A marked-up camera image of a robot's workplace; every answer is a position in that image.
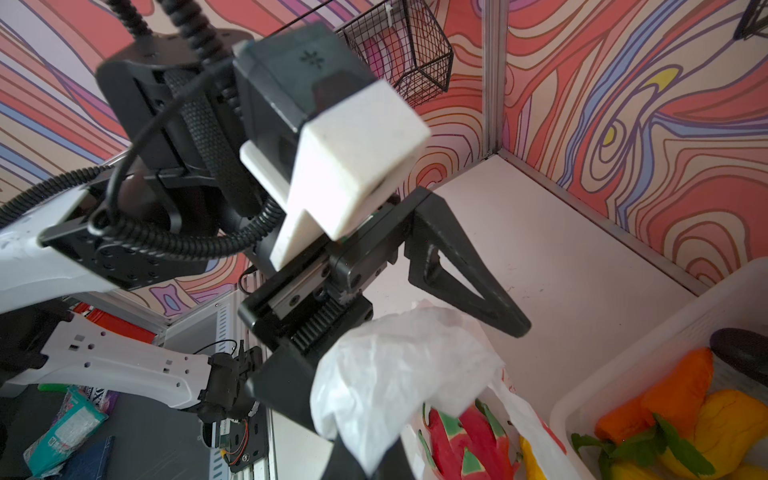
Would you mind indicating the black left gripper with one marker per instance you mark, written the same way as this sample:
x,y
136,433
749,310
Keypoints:
x,y
304,308

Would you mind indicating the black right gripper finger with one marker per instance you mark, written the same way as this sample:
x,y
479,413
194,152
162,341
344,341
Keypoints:
x,y
343,466

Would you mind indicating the white plastic grocery bag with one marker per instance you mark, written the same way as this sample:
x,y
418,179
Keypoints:
x,y
372,381

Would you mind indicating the pink toy dragon fruit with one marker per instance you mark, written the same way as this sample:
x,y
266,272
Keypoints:
x,y
473,445

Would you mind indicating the yellow toy pear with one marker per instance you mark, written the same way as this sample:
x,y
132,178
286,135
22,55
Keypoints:
x,y
532,469

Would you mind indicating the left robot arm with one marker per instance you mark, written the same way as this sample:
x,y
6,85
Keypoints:
x,y
180,199

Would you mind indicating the yellow toy mango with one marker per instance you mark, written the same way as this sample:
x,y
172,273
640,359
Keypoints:
x,y
729,424
626,470

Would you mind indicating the orange toy carrot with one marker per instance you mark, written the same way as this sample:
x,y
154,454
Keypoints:
x,y
677,398

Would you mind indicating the white plastic perforated basket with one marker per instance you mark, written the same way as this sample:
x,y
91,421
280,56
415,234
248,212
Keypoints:
x,y
739,301

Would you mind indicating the purple toy eggplant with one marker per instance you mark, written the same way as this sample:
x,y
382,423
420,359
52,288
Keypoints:
x,y
744,350

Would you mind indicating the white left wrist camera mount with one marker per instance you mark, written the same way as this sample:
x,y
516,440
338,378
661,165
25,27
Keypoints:
x,y
326,138

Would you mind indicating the black wire basket left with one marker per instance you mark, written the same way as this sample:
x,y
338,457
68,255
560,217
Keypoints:
x,y
401,41

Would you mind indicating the black wire basket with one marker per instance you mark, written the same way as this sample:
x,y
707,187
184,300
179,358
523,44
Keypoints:
x,y
753,22
401,41

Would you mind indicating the black wire basket back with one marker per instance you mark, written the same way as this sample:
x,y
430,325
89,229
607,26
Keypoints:
x,y
753,22

